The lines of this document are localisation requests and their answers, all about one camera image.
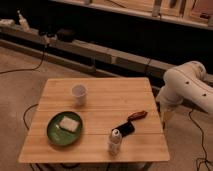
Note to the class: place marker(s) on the black round object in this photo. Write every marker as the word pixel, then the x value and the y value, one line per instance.
pixel 66 35

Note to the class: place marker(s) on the small white bottle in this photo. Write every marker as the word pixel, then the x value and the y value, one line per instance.
pixel 114 142

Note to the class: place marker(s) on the green ceramic bowl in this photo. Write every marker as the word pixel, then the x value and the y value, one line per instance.
pixel 62 137

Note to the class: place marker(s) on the white spray bottle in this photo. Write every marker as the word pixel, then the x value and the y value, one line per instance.
pixel 23 22

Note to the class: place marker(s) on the white plastic cup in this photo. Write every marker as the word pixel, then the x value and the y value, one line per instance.
pixel 79 92

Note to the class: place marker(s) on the white sponge block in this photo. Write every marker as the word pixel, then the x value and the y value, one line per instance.
pixel 69 124

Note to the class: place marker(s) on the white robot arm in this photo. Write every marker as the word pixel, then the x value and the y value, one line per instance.
pixel 184 82

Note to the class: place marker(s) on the wooden table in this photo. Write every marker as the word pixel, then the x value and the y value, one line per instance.
pixel 109 102

